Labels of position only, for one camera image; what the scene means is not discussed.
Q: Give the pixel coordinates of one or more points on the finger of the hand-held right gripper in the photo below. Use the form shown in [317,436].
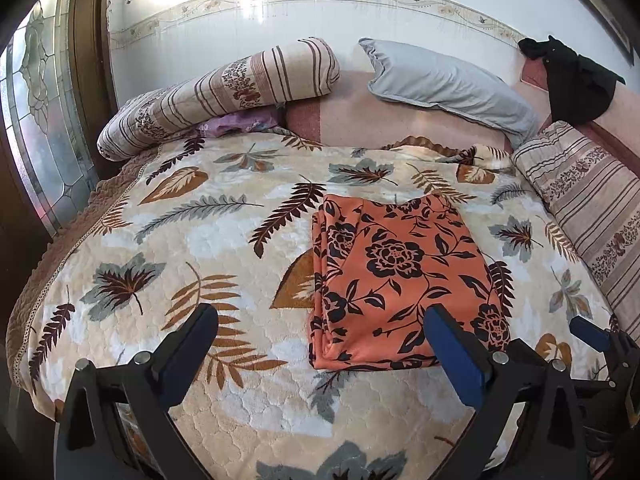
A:
[590,335]

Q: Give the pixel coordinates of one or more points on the stained glass window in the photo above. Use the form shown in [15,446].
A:
[45,135]

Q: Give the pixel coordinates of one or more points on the black cloth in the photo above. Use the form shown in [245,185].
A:
[580,85]

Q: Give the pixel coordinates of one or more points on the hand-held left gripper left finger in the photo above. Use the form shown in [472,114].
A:
[187,355]

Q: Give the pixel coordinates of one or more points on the orange floral blouse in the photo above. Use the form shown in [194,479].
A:
[400,270]

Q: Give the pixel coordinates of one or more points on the striped bolster pillow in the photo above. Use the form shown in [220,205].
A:
[225,90]

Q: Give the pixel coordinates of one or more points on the leaf print blanket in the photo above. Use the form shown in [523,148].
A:
[200,240]

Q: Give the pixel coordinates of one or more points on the pink padded headboard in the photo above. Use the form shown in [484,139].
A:
[350,115]

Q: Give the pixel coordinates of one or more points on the brown wooden window frame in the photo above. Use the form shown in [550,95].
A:
[90,60]

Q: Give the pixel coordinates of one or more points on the striped floral pillow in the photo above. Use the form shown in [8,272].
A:
[585,185]

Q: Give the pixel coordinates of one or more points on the grey pillow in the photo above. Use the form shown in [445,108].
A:
[440,85]

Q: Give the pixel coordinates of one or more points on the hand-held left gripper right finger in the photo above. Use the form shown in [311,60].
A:
[452,355]

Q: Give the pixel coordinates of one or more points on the purple cloth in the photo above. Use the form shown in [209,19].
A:
[235,122]

